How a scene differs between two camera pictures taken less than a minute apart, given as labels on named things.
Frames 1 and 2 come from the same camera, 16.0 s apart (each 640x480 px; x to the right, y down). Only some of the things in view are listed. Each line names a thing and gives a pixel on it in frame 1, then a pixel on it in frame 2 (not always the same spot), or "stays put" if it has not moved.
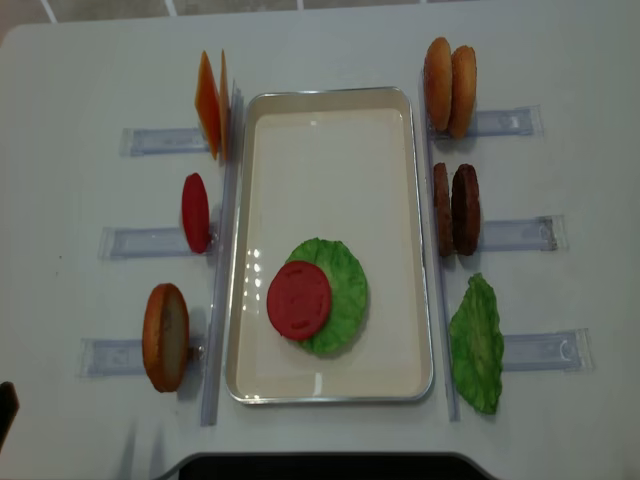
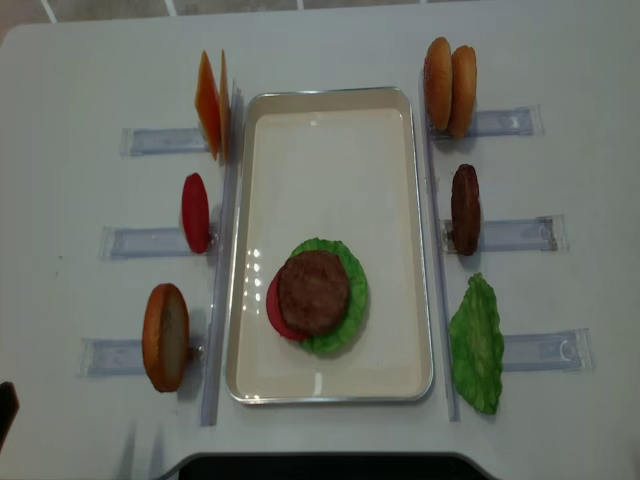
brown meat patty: (443, 206) to (313, 291)
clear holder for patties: (548, 233) stays put
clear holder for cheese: (161, 141) stays put
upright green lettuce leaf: (477, 345) stays put
